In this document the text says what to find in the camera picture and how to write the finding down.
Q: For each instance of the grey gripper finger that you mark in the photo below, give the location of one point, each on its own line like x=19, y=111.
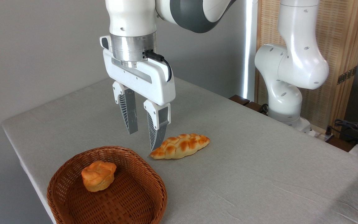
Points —
x=158, y=124
x=128, y=109

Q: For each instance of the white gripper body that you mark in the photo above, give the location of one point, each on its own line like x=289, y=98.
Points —
x=154, y=84

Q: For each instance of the long braided bread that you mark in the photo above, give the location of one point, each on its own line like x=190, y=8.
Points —
x=182, y=145

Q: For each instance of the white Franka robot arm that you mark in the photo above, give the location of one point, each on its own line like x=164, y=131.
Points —
x=294, y=62

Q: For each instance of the round bread bun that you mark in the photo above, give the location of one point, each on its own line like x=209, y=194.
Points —
x=98, y=176

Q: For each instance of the brown wicker basket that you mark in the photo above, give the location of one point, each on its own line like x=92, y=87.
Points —
x=129, y=199

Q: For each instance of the dark brown wooden block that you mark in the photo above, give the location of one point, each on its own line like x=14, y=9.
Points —
x=239, y=99

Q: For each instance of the grey tablecloth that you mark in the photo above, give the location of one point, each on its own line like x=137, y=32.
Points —
x=259, y=174

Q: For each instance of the white power strip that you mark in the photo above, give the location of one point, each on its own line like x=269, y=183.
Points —
x=320, y=134

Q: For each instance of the metal screen hinge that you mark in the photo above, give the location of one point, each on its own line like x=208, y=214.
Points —
x=346, y=75

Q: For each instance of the wooden folding screen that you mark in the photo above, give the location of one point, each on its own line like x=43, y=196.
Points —
x=340, y=34

